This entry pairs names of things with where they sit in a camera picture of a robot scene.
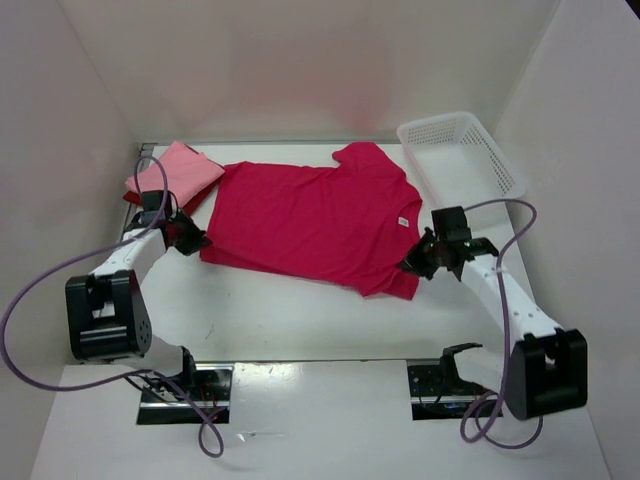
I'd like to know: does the dark red t-shirt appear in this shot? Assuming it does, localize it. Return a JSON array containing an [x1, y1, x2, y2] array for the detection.
[[123, 180, 220, 215]]

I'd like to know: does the light pink t-shirt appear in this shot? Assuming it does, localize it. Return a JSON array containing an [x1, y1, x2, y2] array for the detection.
[[123, 141, 225, 210]]

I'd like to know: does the magenta t-shirt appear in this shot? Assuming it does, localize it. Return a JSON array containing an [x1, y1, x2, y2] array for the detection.
[[200, 142, 422, 300]]

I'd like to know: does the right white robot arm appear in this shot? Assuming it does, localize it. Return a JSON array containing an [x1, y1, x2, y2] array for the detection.
[[400, 206, 588, 420]]

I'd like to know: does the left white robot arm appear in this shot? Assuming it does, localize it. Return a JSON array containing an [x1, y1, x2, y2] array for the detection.
[[65, 190, 212, 388]]

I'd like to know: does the white plastic basket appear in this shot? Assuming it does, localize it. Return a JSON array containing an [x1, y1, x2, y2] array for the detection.
[[397, 112, 526, 209]]

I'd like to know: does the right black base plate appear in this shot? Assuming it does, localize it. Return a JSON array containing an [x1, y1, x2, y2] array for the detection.
[[406, 359, 485, 421]]

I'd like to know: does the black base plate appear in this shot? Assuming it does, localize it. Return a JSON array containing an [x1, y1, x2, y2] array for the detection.
[[136, 363, 234, 426], [406, 359, 485, 421]]

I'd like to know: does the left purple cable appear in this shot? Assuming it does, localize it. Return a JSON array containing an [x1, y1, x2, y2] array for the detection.
[[0, 155, 236, 458]]

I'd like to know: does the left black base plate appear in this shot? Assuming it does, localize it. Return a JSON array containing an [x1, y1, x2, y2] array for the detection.
[[136, 363, 234, 426]]

